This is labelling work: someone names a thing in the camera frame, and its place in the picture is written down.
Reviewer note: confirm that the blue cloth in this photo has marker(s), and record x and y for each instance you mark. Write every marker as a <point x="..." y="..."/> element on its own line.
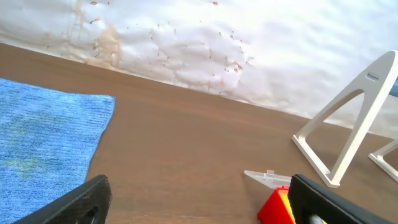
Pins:
<point x="43" y="140"/>

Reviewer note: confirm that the red and yellow tip box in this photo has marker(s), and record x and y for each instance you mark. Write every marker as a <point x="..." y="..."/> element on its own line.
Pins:
<point x="275" y="210"/>

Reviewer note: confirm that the white and blue stand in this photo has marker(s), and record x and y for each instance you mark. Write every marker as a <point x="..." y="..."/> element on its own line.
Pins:
<point x="360" y="124"/>

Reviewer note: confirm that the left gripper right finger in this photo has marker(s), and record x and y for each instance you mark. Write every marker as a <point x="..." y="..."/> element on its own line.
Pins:
<point x="323" y="205"/>

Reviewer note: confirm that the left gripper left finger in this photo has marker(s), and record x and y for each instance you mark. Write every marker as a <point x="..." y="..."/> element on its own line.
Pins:
<point x="77" y="205"/>

